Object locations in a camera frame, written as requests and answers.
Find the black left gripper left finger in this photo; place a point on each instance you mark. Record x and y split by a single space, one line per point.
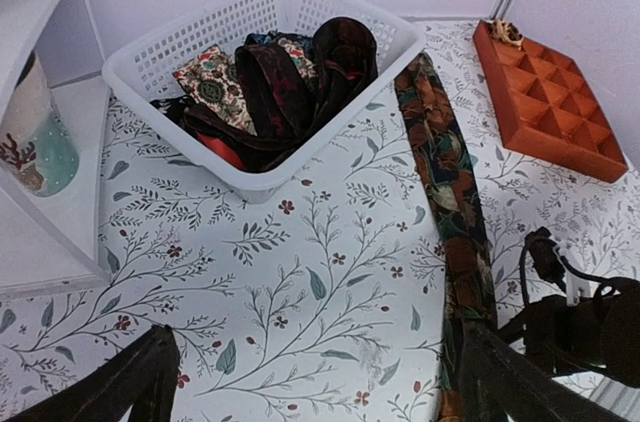
139 383

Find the black shiny tie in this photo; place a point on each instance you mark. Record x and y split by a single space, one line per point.
345 56

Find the white plastic basket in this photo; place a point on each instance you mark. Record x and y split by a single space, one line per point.
140 74

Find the floral table mat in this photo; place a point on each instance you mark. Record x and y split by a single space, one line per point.
323 303

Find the orange compartment tray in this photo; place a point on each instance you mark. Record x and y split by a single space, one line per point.
546 109

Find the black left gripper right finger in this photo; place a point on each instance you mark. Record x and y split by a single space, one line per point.
498 384

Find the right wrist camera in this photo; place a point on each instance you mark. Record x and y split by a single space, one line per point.
555 264

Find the rolled beige patterned tie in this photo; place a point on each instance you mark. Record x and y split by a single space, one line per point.
506 33

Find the cream paisley tie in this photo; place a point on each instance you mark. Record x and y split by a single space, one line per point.
210 79

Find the dark red patterned tie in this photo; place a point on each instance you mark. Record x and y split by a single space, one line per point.
278 101

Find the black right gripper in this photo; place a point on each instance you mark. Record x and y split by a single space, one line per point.
600 334

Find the white shelf with black top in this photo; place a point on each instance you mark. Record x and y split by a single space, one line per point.
50 244

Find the green brown patterned tie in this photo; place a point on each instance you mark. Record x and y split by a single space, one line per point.
443 163

